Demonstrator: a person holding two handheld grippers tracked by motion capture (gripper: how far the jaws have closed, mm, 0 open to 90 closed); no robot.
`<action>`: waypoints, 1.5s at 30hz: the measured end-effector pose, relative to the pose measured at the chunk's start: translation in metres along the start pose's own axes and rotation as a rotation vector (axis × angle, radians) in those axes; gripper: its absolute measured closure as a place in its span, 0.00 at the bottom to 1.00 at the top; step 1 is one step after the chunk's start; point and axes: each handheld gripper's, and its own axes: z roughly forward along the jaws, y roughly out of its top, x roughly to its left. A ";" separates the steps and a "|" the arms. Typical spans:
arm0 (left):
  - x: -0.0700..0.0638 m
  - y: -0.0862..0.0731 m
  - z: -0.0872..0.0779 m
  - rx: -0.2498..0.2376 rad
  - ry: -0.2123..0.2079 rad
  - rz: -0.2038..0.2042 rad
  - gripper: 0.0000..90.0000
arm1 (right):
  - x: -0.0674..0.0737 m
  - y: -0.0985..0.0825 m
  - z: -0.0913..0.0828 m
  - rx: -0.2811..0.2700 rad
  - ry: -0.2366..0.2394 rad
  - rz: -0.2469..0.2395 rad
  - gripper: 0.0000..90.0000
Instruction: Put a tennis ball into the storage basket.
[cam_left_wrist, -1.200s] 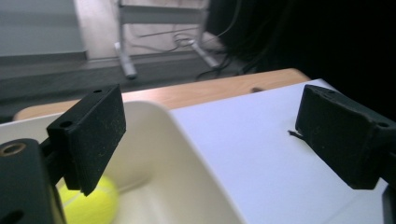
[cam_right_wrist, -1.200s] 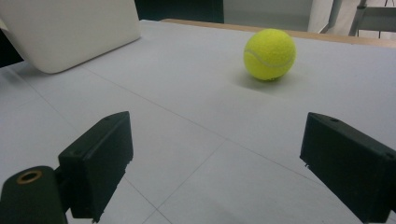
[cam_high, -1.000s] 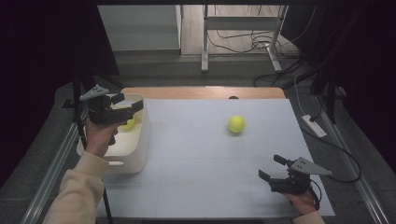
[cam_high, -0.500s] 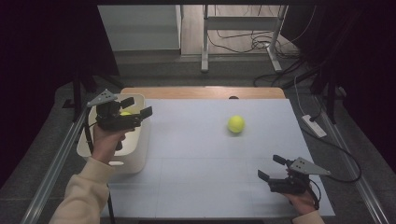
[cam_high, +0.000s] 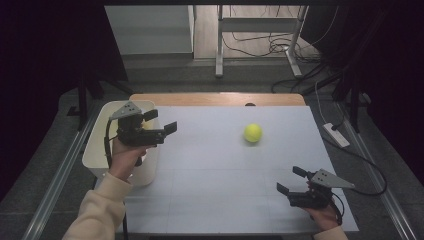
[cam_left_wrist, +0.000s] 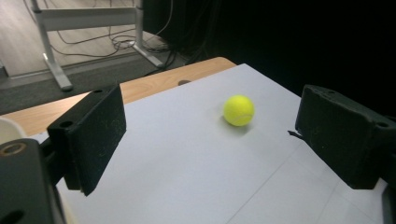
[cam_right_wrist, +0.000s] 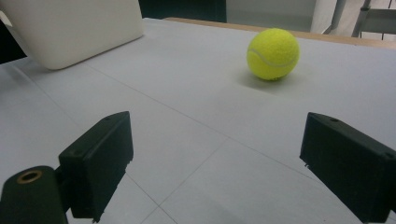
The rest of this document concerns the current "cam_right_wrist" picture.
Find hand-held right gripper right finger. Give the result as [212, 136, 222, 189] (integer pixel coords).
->
[299, 111, 396, 224]

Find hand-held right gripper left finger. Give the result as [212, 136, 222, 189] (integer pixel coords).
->
[58, 110, 134, 224]

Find yellow tennis ball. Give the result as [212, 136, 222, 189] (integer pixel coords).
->
[246, 27, 301, 82]

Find white plastic storage bin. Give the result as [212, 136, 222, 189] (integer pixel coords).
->
[0, 0, 145, 71]

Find white table cover sheet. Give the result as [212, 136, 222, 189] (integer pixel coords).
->
[0, 17, 396, 224]

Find wooden table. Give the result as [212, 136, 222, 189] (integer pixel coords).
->
[163, 16, 396, 51]

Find grey metal desk frame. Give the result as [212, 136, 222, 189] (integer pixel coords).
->
[322, 0, 396, 41]

